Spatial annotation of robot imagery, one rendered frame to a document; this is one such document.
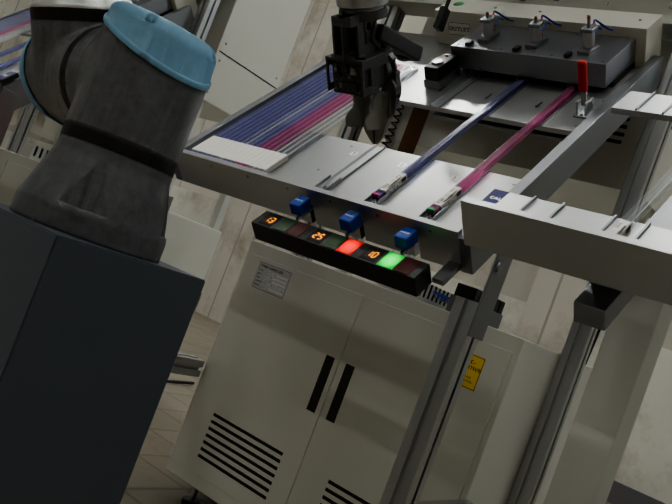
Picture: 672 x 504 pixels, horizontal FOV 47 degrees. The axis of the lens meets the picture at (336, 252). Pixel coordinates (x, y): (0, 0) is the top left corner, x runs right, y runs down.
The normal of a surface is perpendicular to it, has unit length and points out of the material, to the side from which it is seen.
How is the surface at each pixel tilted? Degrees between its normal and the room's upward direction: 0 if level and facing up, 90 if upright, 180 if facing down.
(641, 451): 90
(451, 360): 90
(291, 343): 90
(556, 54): 47
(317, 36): 90
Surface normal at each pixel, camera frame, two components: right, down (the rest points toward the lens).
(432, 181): -0.16, -0.81
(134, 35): -0.11, -0.13
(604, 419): -0.58, -0.25
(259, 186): -0.63, 0.52
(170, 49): 0.47, 0.10
